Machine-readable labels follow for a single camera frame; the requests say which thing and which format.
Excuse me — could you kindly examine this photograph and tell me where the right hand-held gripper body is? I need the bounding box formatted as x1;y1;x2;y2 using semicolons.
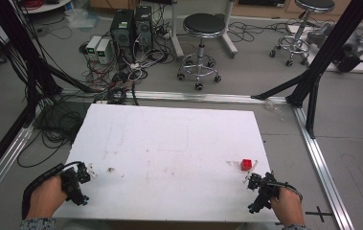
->
247;178;281;215

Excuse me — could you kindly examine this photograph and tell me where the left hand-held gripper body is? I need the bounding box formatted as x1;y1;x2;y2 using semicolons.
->
59;168;90;207

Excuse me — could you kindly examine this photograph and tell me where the red cube block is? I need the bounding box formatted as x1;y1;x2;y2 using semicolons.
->
240;158;253;172

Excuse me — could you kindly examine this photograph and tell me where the person's left hand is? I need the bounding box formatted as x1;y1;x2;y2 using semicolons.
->
25;175;70;220

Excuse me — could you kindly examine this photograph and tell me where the white bench power supply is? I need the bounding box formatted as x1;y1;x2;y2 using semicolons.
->
95;38;112;65
85;34;102;61

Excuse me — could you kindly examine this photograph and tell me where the black computer tower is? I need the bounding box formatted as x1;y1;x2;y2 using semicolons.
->
109;9;135;63
133;5;154;52

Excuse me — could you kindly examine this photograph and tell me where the clear plastic bag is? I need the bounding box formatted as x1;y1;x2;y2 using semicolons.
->
64;7;101;31

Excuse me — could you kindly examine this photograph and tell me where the black round stool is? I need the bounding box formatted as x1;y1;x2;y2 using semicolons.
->
176;12;227;91
268;0;336;67

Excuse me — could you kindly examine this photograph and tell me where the white round table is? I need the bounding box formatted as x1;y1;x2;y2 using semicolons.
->
18;0;73;15

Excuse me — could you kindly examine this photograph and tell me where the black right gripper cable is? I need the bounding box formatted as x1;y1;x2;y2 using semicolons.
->
259;180;304;202

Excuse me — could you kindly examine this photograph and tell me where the aluminium floor rail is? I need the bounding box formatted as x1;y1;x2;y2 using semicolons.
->
58;89;288;105
0;108;43;217
292;104;356;230

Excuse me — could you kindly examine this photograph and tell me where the tangle of floor cables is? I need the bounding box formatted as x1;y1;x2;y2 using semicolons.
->
15;6;177;169

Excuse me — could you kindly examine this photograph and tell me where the black frame strut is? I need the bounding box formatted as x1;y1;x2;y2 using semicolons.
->
0;0;106;190
250;0;363;140

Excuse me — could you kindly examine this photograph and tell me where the white metal table frame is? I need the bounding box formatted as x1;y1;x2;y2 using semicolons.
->
170;0;238;59

